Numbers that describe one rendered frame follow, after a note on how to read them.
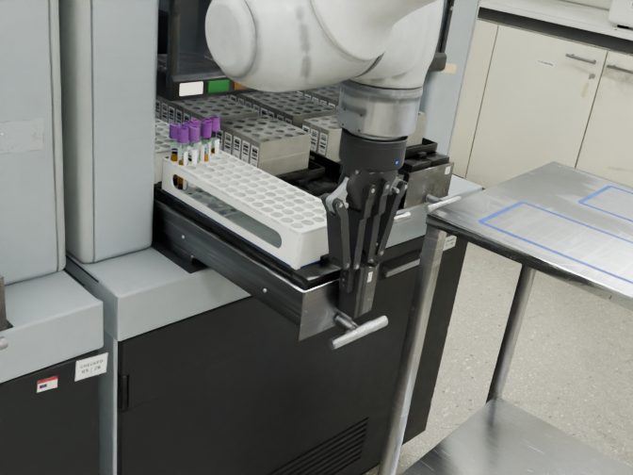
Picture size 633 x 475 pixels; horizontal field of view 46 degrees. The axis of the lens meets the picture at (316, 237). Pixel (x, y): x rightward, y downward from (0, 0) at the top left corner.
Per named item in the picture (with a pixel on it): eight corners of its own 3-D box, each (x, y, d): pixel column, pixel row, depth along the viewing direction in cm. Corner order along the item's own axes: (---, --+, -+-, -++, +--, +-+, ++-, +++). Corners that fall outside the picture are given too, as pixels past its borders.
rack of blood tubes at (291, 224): (158, 196, 109) (160, 156, 107) (213, 185, 116) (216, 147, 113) (294, 279, 91) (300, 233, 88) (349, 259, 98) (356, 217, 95)
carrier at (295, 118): (327, 137, 140) (331, 106, 137) (334, 139, 139) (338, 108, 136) (281, 145, 132) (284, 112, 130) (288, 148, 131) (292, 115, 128)
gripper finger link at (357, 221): (378, 184, 84) (369, 186, 83) (364, 271, 88) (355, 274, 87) (353, 173, 86) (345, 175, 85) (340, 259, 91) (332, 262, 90)
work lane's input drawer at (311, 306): (40, 166, 132) (38, 117, 129) (109, 155, 142) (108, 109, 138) (321, 360, 88) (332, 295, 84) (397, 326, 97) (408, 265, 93)
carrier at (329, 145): (361, 151, 134) (365, 120, 132) (369, 155, 133) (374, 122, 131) (316, 160, 127) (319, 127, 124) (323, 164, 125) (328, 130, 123)
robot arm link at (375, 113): (323, 73, 81) (317, 125, 83) (386, 93, 75) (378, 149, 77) (378, 67, 87) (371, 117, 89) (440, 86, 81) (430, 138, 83)
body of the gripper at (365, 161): (375, 117, 88) (365, 188, 92) (325, 125, 83) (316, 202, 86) (424, 134, 84) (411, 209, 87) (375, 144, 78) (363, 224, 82)
